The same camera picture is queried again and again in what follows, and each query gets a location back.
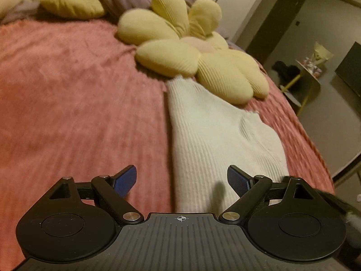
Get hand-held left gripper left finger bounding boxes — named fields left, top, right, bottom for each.
left=49, top=164, right=145, bottom=224

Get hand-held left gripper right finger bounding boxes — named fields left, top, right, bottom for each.
left=220, top=164, right=314, bottom=223

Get white knit sweater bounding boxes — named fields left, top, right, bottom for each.
left=166, top=76, right=289, bottom=213

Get pink ribbed blanket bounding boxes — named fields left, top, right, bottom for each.
left=0, top=17, right=336, bottom=260

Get black cloth heap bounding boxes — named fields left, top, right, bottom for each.
left=272, top=61, right=301, bottom=91

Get yellow side table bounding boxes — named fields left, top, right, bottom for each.
left=280, top=59, right=322, bottom=116

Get yellow flower-shaped pillow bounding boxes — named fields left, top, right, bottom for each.
left=116, top=0, right=270, bottom=105

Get small items on table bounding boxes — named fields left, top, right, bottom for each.
left=302, top=58, right=323, bottom=77

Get pale yellow paper bag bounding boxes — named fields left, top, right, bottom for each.
left=310, top=42, right=335, bottom=63

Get dark flat screen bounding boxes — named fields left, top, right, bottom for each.
left=335, top=42, right=361, bottom=89

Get yellow leaf-shaped pillow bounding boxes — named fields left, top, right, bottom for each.
left=38, top=0, right=106, bottom=20

